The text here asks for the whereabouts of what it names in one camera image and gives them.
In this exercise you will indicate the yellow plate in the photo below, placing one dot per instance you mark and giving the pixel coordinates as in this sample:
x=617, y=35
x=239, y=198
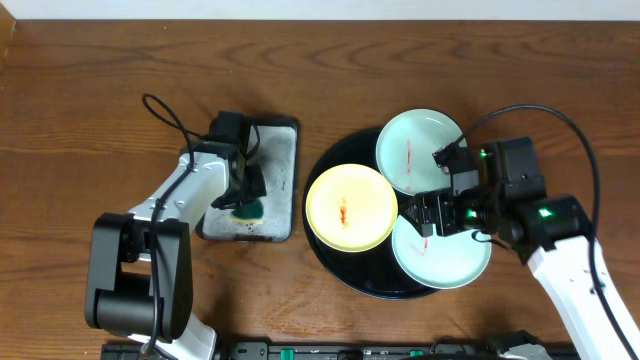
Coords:
x=351, y=208

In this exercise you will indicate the black round tray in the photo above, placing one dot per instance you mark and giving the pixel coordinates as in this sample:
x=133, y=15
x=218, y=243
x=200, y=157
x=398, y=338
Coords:
x=374, y=272

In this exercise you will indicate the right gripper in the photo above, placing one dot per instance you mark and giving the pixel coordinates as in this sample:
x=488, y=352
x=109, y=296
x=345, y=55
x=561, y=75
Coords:
x=445, y=199

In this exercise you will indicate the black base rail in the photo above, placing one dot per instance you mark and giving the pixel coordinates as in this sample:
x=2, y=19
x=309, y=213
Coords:
x=264, y=351

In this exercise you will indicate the black rectangular soap tray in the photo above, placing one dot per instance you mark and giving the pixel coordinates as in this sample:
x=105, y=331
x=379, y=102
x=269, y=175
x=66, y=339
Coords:
x=276, y=139

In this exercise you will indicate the green yellow sponge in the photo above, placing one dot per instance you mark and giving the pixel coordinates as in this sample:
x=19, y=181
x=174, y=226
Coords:
x=248, y=213

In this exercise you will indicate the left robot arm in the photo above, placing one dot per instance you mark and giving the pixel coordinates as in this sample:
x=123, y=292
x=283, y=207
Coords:
x=140, y=282

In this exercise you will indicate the light green plate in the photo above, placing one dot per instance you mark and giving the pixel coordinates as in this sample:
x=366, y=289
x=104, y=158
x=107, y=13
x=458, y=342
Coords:
x=405, y=147
x=440, y=262

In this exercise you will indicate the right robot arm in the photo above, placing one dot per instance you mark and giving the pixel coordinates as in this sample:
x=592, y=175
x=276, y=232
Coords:
x=557, y=241

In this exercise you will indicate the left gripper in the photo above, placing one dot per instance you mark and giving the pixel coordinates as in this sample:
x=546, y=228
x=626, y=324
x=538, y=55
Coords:
x=256, y=176

